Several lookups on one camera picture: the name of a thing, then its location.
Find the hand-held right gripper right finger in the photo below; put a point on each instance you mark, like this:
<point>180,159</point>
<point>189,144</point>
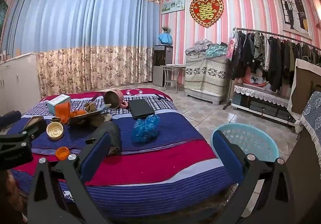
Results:
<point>225,153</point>

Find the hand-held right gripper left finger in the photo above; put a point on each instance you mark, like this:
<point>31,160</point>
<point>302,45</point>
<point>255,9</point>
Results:
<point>95,156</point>

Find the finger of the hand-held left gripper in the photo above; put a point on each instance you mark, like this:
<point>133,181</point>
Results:
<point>10,118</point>
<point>15,151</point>

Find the light blue plastic basket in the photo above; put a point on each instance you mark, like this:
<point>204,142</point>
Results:
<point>250,138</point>

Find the orange bottle cap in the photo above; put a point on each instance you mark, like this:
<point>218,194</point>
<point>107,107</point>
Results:
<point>62,153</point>

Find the grey shallow plate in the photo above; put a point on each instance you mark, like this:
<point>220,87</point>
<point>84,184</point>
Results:
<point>85,120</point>

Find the cream round container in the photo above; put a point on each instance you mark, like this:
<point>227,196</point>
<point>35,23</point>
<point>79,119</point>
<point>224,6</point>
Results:
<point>54,131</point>

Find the orange peel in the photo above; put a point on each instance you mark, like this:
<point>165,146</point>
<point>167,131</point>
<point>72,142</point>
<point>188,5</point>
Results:
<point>75,113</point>

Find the brown wrapper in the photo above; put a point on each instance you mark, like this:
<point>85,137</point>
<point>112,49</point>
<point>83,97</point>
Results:
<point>90,107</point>

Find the orange plastic bottle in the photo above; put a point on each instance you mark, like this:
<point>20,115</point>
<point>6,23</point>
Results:
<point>62,112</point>

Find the blue plastic bag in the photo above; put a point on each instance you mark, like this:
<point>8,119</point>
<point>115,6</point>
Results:
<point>145,130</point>

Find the brown phone case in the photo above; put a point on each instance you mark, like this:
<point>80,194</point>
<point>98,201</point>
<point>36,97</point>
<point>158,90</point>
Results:
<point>32,122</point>

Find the white cabinet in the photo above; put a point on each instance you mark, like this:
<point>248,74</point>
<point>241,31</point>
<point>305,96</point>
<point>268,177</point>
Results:
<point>20,81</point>

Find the teal tissue box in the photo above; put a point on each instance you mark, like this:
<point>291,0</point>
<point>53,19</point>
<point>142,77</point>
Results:
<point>60,99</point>

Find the metal clothes rack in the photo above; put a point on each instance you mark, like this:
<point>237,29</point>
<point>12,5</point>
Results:
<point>227,98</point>

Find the low dark cabinet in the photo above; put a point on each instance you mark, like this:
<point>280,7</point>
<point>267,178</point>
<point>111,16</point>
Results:
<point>260,111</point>

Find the striped red blue blanket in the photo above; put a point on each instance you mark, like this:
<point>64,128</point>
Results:
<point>150,163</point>

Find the pink mug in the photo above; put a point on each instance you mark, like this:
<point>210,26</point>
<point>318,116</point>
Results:
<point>112,100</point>

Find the grey appliance base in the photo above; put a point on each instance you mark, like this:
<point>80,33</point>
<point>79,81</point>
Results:
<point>205,97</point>

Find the black flat case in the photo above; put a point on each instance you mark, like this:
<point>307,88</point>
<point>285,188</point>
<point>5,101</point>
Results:
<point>140,110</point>

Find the white lace cloth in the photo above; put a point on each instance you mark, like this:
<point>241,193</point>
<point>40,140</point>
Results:
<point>260,93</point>

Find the white picture box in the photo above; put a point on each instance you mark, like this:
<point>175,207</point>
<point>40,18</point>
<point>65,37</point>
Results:
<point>255,79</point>

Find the dark brown cabinet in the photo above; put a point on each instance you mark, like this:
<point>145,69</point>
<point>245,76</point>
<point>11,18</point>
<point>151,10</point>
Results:
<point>308,163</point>

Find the patterned cloth cover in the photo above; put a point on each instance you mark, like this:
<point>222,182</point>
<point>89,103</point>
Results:
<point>205,71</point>

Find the blue patterned fringe cloth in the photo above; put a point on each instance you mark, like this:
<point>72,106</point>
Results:
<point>312,113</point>

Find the small round glass table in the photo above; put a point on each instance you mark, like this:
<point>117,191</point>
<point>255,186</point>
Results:
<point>173,65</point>

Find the grey water dispenser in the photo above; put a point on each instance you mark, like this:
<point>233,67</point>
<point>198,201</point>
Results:
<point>160,73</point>

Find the teal plaid clothing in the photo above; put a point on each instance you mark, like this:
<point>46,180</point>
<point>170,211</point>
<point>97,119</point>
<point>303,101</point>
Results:
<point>215,49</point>

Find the pink gift bag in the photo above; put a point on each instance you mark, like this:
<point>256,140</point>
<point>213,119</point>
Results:
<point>230,48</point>

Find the row of hanging clothes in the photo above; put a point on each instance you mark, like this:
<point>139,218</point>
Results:
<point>270,58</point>

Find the folded brown table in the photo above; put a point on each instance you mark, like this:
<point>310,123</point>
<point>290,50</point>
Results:
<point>306,83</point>

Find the grey crumpled clothing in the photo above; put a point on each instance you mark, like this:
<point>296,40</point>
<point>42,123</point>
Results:
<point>198,44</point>

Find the blue floral curtain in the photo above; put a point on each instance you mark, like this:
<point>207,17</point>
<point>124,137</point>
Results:
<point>75,26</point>

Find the small potted plant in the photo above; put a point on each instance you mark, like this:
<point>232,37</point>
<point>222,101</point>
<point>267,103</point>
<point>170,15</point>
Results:
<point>166,29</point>

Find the dark wall picture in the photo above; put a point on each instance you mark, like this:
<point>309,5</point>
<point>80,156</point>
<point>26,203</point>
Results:
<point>3,16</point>

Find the red heart wall decoration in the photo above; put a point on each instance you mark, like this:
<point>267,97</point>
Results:
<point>206,11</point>

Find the large figure wall poster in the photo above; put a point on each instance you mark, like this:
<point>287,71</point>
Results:
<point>293,13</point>

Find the landscape wall poster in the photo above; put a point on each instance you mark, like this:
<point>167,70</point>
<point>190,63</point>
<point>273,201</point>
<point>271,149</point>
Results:
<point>173,5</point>

